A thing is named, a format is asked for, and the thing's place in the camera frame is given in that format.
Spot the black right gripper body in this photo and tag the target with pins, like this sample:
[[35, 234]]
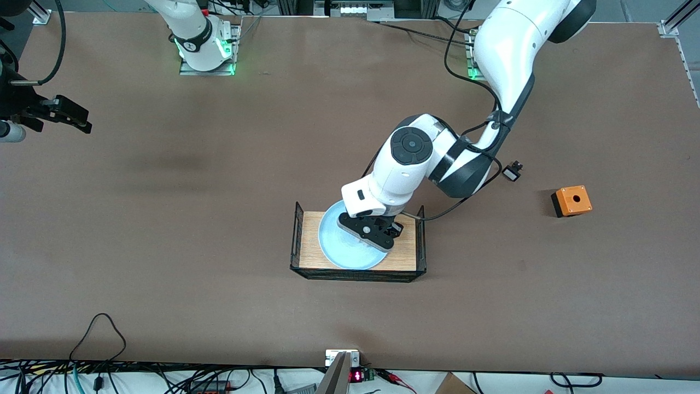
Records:
[[21, 102]]

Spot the light blue round plate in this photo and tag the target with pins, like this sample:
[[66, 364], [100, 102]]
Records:
[[350, 254]]

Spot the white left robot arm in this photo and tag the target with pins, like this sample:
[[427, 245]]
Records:
[[508, 49]]

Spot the red black clip leads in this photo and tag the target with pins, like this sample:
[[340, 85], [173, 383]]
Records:
[[396, 378]]

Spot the red LED display module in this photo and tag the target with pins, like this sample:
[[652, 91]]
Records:
[[356, 376]]

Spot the brown cardboard piece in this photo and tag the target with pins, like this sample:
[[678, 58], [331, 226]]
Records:
[[454, 386]]

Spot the black rectangular switch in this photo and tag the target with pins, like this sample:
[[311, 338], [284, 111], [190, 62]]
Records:
[[512, 173]]

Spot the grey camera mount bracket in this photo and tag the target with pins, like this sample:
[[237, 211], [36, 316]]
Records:
[[342, 366]]

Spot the orange button enclosure box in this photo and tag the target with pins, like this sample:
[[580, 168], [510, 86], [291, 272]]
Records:
[[573, 200]]

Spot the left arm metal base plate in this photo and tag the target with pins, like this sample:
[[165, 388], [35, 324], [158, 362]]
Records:
[[469, 54]]

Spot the aluminium frame with light strip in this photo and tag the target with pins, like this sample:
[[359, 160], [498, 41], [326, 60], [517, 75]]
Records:
[[361, 8]]

